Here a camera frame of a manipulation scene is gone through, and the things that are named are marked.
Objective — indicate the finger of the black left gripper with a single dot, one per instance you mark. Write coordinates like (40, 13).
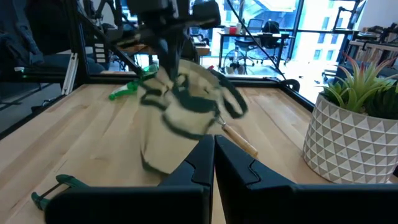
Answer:
(164, 53)
(178, 53)

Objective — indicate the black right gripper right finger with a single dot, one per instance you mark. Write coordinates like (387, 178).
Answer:
(280, 205)

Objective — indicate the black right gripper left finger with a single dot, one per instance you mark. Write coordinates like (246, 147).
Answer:
(130, 205)

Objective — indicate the green spray bottle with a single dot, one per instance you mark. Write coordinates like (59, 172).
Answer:
(126, 89)

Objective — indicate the beige green-trimmed gardening bag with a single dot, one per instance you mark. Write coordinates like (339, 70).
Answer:
(183, 118)

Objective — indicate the round floor fan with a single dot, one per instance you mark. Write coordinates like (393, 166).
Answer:
(235, 62)

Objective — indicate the red cup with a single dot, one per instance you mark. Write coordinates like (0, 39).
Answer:
(233, 30)

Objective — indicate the black office desk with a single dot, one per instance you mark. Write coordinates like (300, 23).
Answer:
(248, 36)

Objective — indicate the black office chair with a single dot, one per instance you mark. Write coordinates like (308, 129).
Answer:
(267, 34)

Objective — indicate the succulent in white patterned pot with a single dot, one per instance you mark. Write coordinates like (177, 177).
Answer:
(348, 143)

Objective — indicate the white aluminium bar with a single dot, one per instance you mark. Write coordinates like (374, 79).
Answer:
(70, 74)

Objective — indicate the wooden shelf unit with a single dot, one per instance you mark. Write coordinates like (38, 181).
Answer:
(373, 46)

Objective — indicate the black aluminium table frame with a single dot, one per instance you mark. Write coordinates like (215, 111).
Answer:
(102, 78)

